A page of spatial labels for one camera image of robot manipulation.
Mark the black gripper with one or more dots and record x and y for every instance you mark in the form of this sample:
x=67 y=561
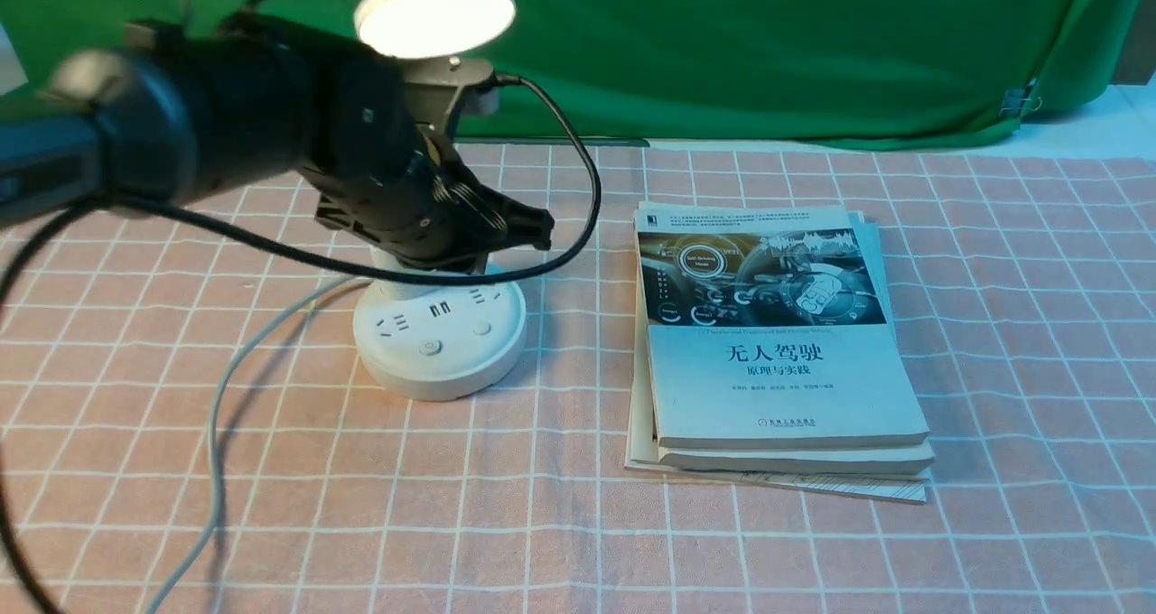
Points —
x=416 y=207

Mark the white desk lamp with sockets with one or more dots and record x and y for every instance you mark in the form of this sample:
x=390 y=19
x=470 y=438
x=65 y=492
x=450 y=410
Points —
x=437 y=343

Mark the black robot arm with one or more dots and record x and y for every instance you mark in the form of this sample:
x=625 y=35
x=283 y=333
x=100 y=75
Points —
x=177 y=120

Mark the bottom thin booklet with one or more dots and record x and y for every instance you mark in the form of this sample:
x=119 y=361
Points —
x=813 y=483

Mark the top book with car cover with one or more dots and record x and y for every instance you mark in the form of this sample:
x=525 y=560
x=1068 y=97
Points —
x=777 y=361

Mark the green backdrop cloth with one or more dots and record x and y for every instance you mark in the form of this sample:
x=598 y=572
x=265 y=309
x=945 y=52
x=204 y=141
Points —
x=876 y=75

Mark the pink checkered tablecloth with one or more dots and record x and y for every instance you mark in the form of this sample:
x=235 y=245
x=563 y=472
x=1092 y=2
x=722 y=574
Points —
x=1023 y=288

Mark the metal binder clip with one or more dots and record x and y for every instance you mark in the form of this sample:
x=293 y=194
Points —
x=1020 y=102

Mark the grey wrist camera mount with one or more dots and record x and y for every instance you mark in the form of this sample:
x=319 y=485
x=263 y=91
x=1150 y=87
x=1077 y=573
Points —
x=440 y=91

